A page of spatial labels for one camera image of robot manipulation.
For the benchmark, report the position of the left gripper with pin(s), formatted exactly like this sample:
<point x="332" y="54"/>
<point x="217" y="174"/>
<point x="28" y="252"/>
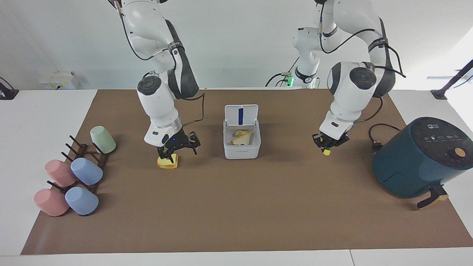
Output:
<point x="333" y="141"/>

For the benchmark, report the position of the black stand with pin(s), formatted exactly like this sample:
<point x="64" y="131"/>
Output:
<point x="452" y="82"/>
<point x="7" y="92"/>

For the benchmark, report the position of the yellow toast piece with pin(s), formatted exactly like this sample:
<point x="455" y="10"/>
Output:
<point x="168" y="164"/>

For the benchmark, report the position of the green cup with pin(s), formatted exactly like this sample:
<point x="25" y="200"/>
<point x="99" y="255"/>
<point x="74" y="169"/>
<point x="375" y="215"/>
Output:
<point x="102" y="139"/>

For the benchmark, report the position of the dark wooden cup rack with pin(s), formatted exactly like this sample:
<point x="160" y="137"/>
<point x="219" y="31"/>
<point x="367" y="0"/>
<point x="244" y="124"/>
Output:
<point x="82" y="149"/>

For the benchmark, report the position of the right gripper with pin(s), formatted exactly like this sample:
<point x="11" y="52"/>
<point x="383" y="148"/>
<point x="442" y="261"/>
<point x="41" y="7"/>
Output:
<point x="176" y="139"/>

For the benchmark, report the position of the white box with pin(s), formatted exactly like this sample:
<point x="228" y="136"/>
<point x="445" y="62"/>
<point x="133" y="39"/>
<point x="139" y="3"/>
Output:
<point x="59" y="80"/>

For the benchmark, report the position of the blue cup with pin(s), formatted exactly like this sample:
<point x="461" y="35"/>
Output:
<point x="87" y="171"/>
<point x="82" y="201"/>

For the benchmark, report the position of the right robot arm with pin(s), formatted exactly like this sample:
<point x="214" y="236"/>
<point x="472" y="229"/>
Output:
<point x="159" y="107"/>

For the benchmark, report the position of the small yellow object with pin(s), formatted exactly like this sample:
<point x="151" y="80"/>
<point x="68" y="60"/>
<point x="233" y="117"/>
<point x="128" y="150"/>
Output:
<point x="326" y="152"/>

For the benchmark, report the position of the dark teal air fryer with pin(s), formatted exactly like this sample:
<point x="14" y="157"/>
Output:
<point x="417" y="162"/>

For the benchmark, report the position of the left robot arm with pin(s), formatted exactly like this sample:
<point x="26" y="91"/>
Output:
<point x="351" y="99"/>

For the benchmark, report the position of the pink cup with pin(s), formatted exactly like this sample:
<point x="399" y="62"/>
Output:
<point x="51" y="202"/>
<point x="59" y="173"/>

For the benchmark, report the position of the white lidded bin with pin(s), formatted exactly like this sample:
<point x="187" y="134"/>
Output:
<point x="242" y="151"/>

